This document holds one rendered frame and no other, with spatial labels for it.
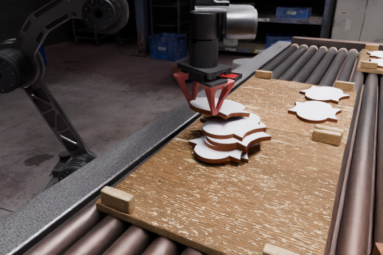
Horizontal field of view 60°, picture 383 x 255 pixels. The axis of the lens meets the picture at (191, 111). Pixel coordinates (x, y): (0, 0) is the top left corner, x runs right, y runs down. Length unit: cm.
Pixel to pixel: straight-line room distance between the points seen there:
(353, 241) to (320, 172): 16
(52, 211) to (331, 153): 55
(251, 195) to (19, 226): 38
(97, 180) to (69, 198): 7
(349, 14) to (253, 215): 513
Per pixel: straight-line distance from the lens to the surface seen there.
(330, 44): 197
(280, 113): 92
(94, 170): 71
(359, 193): 68
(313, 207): 59
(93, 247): 54
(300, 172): 67
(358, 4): 556
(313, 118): 89
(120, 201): 54
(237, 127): 69
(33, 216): 63
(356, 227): 60
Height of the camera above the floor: 128
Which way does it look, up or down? 23 degrees down
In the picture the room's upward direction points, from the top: straight up
